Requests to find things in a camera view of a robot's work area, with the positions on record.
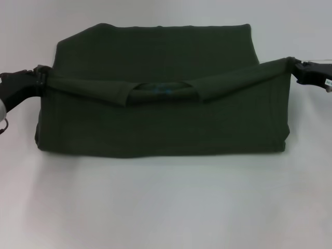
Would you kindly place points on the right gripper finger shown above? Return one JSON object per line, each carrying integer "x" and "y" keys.
{"x": 294, "y": 62}

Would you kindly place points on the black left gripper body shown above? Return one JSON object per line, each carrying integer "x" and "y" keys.
{"x": 18, "y": 88}

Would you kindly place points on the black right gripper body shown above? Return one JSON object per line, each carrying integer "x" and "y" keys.
{"x": 313, "y": 75}

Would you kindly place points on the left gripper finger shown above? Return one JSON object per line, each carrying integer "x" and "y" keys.
{"x": 41, "y": 83}
{"x": 42, "y": 71}

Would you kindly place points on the dark green FREE t-shirt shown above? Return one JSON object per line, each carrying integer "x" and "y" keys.
{"x": 166, "y": 116}

